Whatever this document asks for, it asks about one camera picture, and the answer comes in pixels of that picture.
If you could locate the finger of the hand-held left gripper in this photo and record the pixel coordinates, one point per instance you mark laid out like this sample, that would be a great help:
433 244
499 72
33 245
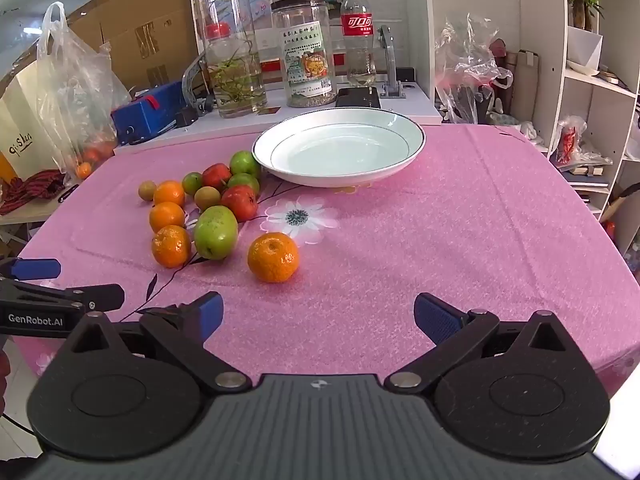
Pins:
100 296
32 268

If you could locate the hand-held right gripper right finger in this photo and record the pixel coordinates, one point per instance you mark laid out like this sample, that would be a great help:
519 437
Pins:
435 317

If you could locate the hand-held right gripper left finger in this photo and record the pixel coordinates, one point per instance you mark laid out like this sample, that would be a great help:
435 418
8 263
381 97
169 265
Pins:
207 310

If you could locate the large green jujube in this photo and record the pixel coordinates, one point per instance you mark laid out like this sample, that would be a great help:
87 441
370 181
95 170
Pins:
216 232

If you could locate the large orange mandarin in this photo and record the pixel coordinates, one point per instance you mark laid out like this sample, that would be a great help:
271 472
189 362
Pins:
273 257

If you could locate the red hawthorn fruit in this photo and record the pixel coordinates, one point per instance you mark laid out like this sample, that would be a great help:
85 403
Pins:
240 202
216 176

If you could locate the brown longan fruit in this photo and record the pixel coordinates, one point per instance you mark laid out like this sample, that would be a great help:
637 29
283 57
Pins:
206 197
146 191

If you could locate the small green jujube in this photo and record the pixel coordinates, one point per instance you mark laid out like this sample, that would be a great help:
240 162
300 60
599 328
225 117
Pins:
191 182

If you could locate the white round plate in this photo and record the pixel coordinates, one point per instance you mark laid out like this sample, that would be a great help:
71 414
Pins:
340 150

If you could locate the red black striped cloth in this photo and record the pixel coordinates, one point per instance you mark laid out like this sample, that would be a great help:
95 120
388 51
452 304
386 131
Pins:
30 190

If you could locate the pink floral tablecloth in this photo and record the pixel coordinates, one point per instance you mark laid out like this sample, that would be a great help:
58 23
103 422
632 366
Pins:
450 240

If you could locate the cream paper bag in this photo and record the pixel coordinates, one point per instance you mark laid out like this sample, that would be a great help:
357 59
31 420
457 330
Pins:
20 130

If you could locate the clear plastic bag with fruit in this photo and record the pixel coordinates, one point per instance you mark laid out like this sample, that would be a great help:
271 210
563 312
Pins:
75 95

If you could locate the white side desk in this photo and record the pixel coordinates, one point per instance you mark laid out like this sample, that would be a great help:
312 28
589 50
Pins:
215 127

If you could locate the blue box device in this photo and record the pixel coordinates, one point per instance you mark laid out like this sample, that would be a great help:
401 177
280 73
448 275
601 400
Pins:
145 115

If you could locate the black power adapter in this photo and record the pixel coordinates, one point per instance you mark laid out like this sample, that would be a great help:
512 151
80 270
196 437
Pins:
186 118

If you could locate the plastic bag with red contents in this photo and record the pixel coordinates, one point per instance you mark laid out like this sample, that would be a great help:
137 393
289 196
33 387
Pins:
570 140

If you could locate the clear jar with water plant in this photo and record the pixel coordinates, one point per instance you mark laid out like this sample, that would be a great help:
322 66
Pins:
237 85

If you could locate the black smartphone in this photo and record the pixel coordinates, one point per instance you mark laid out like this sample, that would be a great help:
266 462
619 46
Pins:
357 97

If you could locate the clear crumpled plastic bag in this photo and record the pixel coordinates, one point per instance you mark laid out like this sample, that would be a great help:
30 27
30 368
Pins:
465 70

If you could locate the cardboard boxes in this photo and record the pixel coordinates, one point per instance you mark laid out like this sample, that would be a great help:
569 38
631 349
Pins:
150 25

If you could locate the labelled clear jar black lid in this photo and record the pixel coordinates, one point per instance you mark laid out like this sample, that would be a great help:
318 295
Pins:
302 52

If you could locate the cola bottle red cap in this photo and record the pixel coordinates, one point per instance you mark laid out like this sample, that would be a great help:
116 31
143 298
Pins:
357 30

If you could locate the white shelf unit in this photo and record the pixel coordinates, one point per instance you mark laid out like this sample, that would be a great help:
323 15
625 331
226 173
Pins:
545 35

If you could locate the white square plant pot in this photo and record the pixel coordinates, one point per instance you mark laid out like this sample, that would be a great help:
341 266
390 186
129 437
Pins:
585 50

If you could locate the grey metal bracket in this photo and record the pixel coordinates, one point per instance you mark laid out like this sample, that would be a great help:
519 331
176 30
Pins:
391 67

